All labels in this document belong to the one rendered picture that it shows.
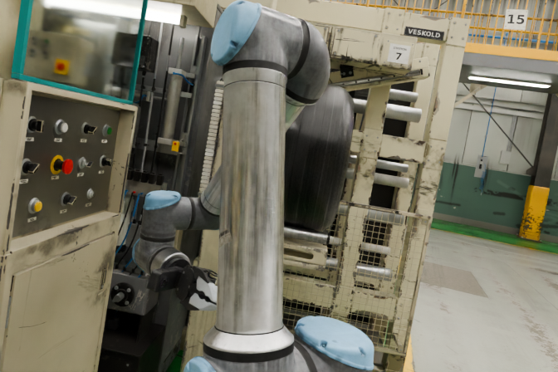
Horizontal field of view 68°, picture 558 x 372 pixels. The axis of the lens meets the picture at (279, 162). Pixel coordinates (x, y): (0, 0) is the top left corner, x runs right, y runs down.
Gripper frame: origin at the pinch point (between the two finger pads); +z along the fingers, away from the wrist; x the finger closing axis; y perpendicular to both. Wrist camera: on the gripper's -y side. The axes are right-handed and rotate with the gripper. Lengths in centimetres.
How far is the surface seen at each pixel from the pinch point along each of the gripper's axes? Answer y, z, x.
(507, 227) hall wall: 1008, -257, -157
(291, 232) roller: 58, -39, -16
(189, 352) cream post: 56, -67, 44
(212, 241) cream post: 46, -66, -2
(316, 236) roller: 64, -31, -18
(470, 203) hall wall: 956, -333, -185
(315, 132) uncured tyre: 42, -28, -52
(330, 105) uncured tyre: 46, -30, -63
